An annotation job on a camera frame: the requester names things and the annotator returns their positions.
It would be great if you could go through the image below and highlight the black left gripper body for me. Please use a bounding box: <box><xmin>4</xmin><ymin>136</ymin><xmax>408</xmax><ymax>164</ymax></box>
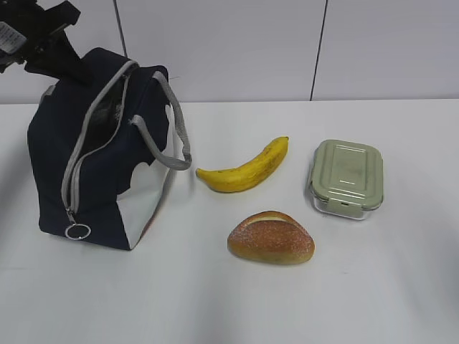
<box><xmin>1</xmin><ymin>1</ymin><xmax>80</xmax><ymax>72</ymax></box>

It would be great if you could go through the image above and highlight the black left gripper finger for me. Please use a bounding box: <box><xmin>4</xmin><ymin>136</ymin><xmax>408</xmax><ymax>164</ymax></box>
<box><xmin>24</xmin><ymin>34</ymin><xmax>93</xmax><ymax>85</ymax></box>

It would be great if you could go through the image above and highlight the navy blue lunch bag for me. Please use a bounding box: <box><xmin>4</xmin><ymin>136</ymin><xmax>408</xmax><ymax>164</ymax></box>
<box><xmin>27</xmin><ymin>48</ymin><xmax>192</xmax><ymax>251</ymax></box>

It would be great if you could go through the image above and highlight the yellow banana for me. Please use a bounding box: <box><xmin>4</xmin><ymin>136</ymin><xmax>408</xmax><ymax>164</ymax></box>
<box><xmin>196</xmin><ymin>136</ymin><xmax>289</xmax><ymax>194</ymax></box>

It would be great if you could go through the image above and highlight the brown bread loaf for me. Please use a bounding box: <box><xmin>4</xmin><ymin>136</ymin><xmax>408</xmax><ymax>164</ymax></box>
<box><xmin>227</xmin><ymin>211</ymin><xmax>316</xmax><ymax>265</ymax></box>

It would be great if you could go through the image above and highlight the green lid glass container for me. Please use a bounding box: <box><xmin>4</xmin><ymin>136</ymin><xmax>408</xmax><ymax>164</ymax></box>
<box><xmin>306</xmin><ymin>139</ymin><xmax>384</xmax><ymax>221</ymax></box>

